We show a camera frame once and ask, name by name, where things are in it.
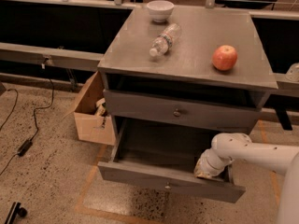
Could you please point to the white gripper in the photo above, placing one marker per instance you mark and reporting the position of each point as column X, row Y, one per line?
column 205, row 164

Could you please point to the grey drawer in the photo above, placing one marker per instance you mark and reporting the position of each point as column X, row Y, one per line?
column 205, row 115
column 162, row 156

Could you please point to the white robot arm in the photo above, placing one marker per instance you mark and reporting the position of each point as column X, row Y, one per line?
column 283, row 160

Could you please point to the grey wooden drawer cabinet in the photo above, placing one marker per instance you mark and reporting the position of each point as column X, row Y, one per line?
column 186, row 71

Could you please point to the grey top drawer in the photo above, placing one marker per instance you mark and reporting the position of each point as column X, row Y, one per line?
column 205, row 115

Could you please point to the open cardboard box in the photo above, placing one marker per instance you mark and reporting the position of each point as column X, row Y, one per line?
column 90, row 126

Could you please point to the red apple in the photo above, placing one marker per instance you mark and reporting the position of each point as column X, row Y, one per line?
column 224, row 57

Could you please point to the clear plastic water bottle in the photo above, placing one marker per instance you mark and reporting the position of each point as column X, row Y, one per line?
column 165, row 40

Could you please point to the white ceramic bowl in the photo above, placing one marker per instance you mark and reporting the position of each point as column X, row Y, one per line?
column 160, row 10

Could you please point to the grey metal railing beam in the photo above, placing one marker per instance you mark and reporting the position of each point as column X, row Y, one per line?
column 63, row 58

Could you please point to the black caster wheel base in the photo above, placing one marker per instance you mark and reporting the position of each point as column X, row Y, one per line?
column 15, row 210

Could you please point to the black power adapter with cable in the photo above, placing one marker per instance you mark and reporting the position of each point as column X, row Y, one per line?
column 25, row 146

